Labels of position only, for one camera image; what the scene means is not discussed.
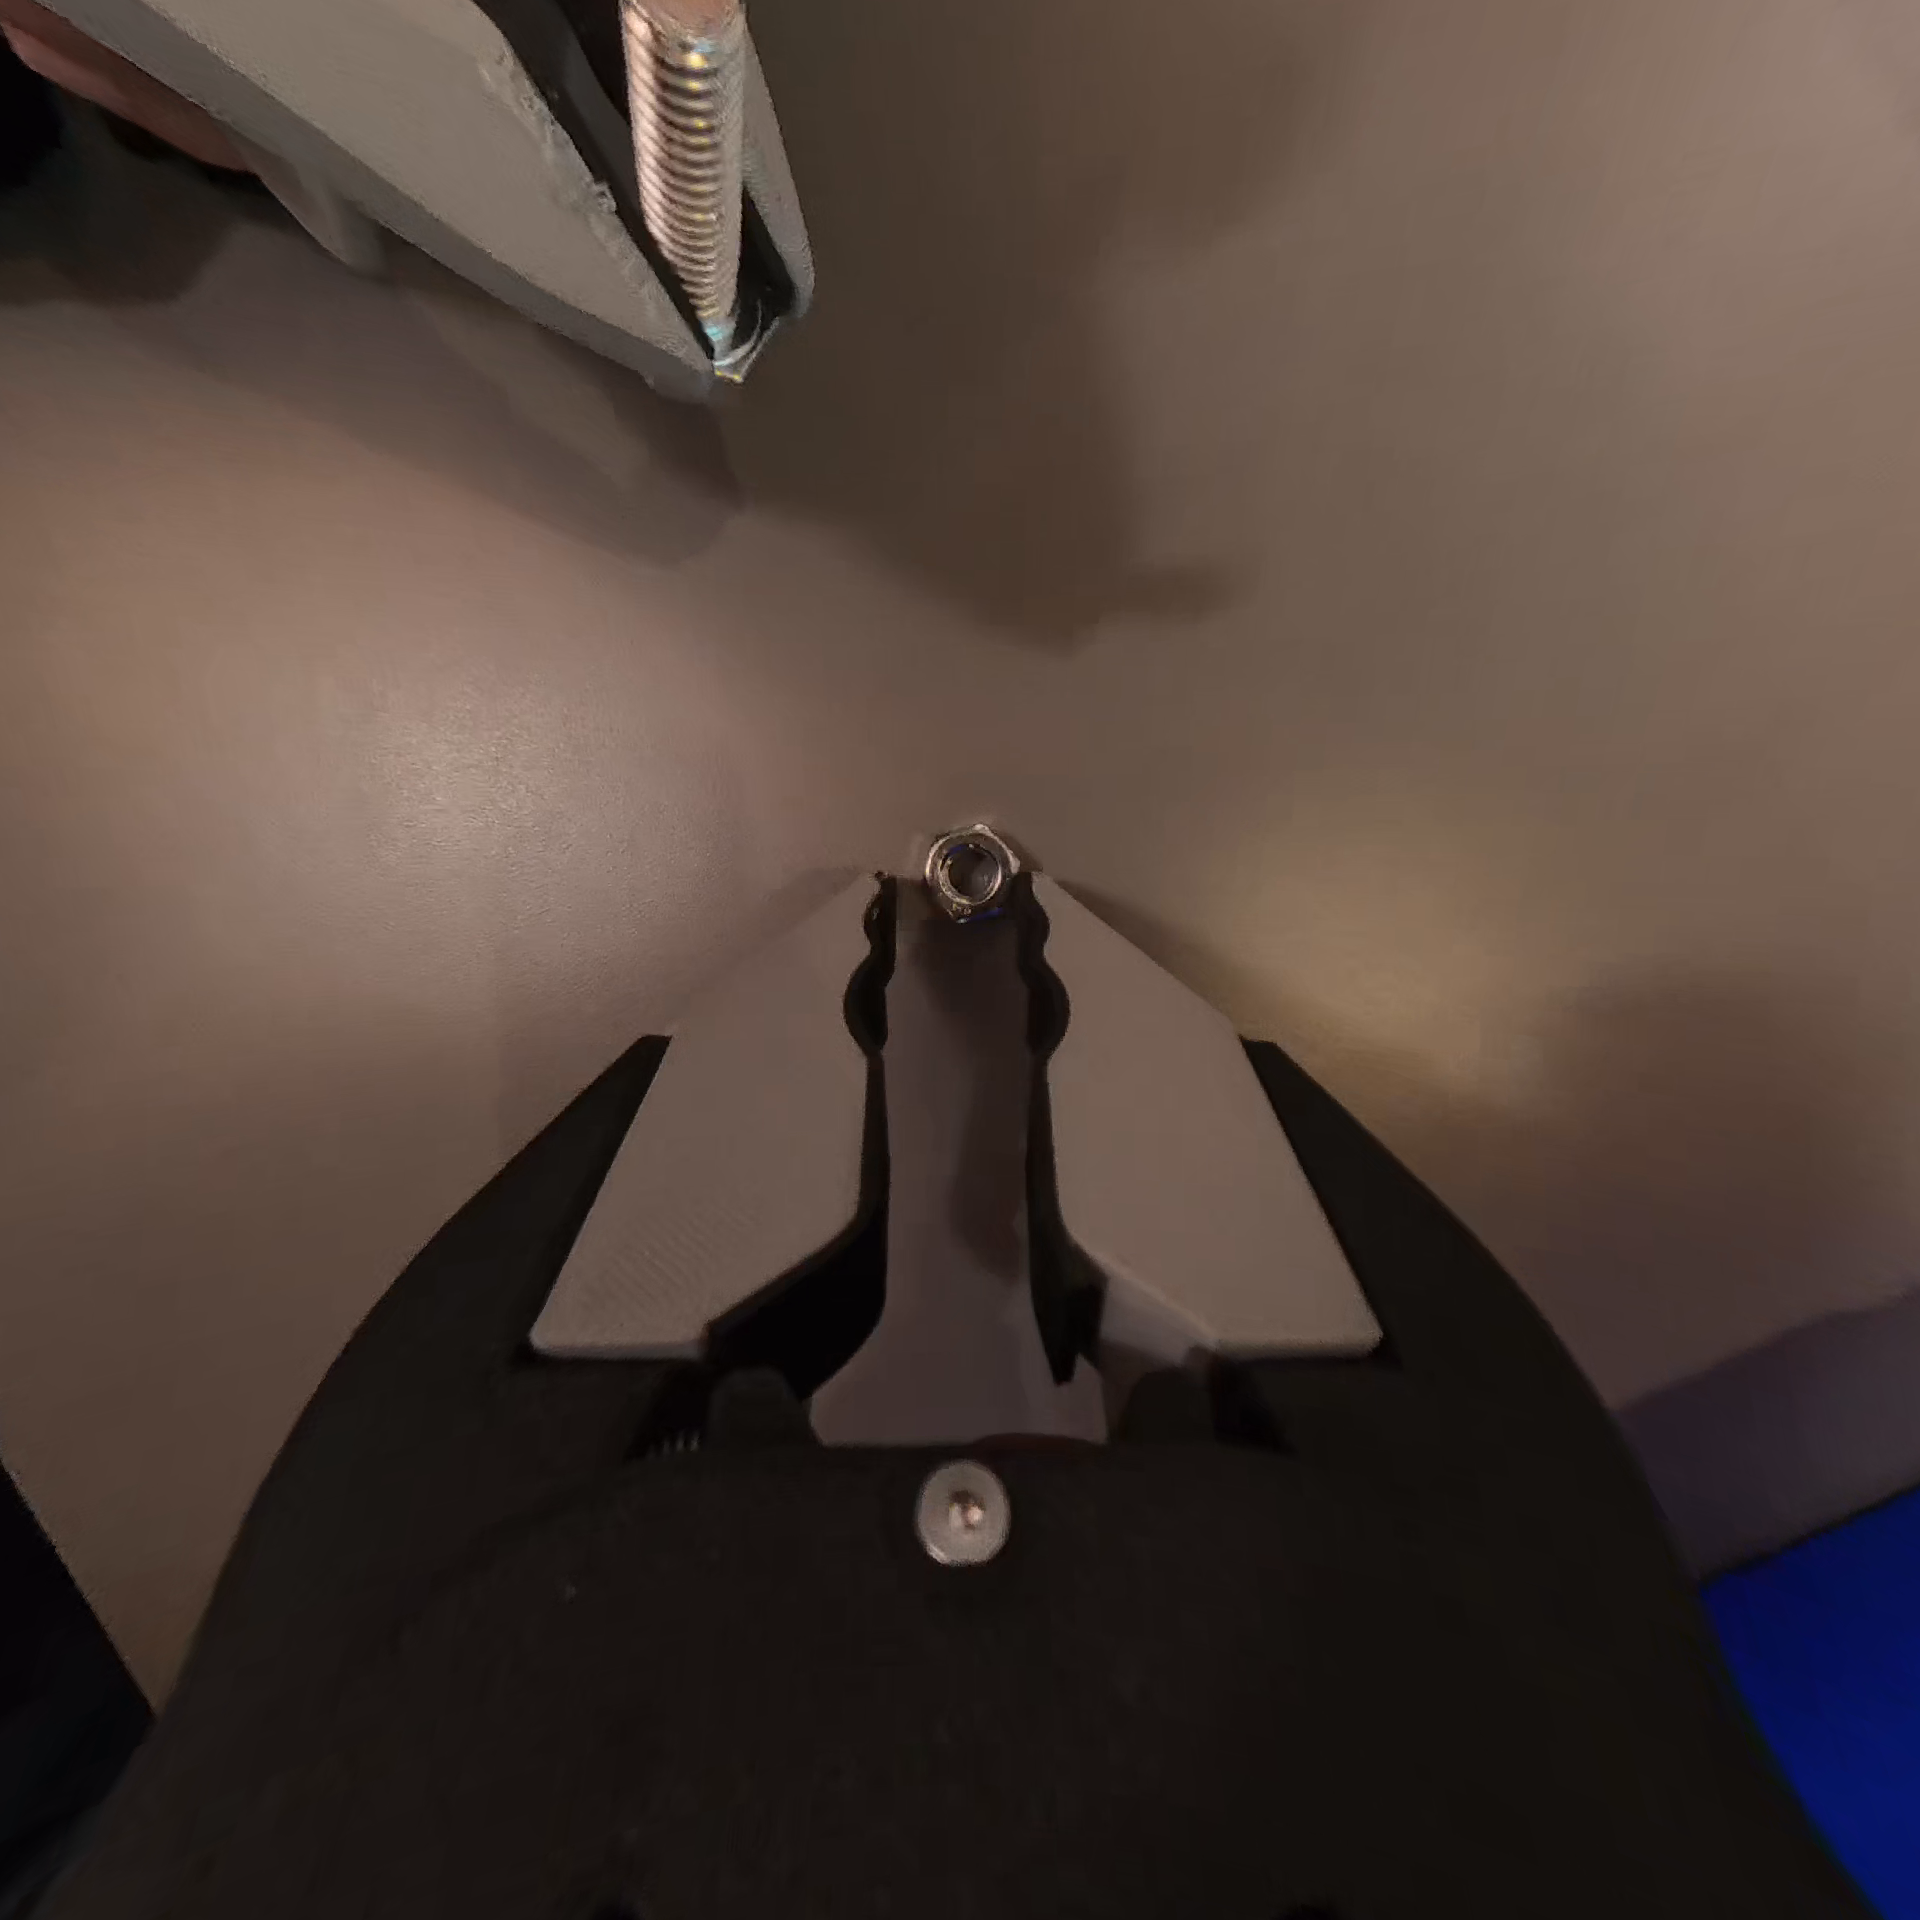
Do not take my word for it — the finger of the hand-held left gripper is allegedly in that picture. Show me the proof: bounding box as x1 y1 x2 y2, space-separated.
60 0 721 403
726 0 819 351

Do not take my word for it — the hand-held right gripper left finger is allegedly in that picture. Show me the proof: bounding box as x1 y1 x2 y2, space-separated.
529 874 899 1409

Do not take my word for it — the steel hex bolt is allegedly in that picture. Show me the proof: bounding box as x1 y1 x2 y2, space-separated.
617 0 774 388

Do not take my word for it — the person's left hand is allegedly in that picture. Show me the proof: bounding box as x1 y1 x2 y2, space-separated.
0 28 261 169

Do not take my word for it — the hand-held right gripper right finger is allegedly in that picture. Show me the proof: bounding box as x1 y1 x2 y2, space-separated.
1024 874 1382 1402

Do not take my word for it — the steel hex nut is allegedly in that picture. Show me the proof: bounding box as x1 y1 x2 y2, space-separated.
922 824 1024 929

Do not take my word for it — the blue plastic bin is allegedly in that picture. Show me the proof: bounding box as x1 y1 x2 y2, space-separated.
1697 1500 1920 1920

